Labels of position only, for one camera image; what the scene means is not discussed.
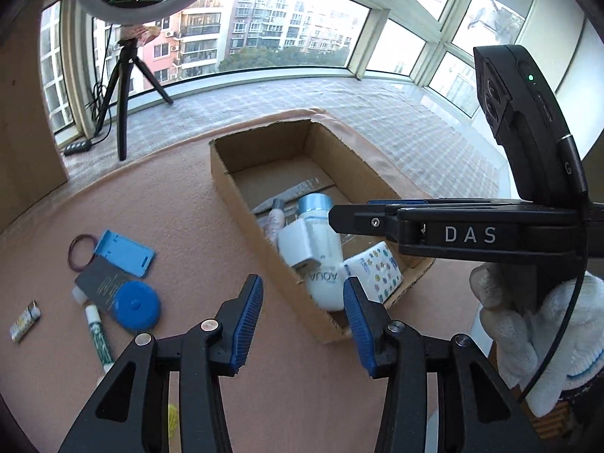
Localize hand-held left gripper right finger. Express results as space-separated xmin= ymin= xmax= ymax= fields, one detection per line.
xmin=343 ymin=277 xmax=548 ymax=453

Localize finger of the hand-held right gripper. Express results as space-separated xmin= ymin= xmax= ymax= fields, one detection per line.
xmin=328 ymin=204 xmax=402 ymax=246
xmin=365 ymin=198 xmax=524 ymax=208

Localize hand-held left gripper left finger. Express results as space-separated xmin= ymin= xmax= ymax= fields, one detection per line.
xmin=59 ymin=274 xmax=265 ymax=453

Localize patterned tissue pack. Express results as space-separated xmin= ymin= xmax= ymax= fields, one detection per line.
xmin=342 ymin=240 xmax=403 ymax=303

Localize white lotion tube blue cap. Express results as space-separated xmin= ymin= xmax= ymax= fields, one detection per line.
xmin=297 ymin=193 xmax=345 ymax=311

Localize white charger plug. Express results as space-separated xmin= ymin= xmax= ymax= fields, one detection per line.
xmin=277 ymin=219 xmax=326 ymax=274

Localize small white bottle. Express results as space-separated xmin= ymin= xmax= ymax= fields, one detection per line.
xmin=263 ymin=197 xmax=286 ymax=241

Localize blue round tape measure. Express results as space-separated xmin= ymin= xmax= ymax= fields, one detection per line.
xmin=113 ymin=280 xmax=161 ymax=332

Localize cardboard box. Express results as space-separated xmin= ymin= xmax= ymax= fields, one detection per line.
xmin=209 ymin=120 xmax=437 ymax=344

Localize green lip balm stick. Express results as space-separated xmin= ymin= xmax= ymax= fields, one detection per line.
xmin=84 ymin=305 xmax=114 ymax=373

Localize dark grey card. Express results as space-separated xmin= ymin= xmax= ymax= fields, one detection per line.
xmin=74 ymin=257 xmax=130 ymax=312

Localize black hair tie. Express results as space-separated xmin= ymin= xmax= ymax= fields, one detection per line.
xmin=69 ymin=234 xmax=98 ymax=273

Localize patterned white lighter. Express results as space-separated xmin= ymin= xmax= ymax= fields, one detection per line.
xmin=9 ymin=300 xmax=42 ymax=343

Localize person's right hand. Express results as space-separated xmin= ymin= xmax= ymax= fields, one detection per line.
xmin=469 ymin=262 xmax=604 ymax=418

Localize white checked cloth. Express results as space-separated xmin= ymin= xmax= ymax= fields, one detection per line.
xmin=59 ymin=75 xmax=513 ymax=199

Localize blue plastic phone stand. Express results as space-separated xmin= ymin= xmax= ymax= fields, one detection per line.
xmin=93 ymin=229 xmax=156 ymax=277

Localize green trees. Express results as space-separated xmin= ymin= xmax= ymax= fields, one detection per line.
xmin=217 ymin=45 xmax=354 ymax=74

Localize apartment buildings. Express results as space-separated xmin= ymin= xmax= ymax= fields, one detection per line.
xmin=40 ymin=0 xmax=371 ymax=119

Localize black tripod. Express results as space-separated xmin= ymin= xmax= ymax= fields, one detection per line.
xmin=97 ymin=38 xmax=174 ymax=161

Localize large wooden board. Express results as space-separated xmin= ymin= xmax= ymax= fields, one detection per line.
xmin=0 ymin=0 xmax=69 ymax=232

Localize white window frame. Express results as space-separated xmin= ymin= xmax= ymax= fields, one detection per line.
xmin=38 ymin=0 xmax=604 ymax=161

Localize black power cable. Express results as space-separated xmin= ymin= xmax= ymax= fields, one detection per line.
xmin=85 ymin=23 xmax=114 ymax=145

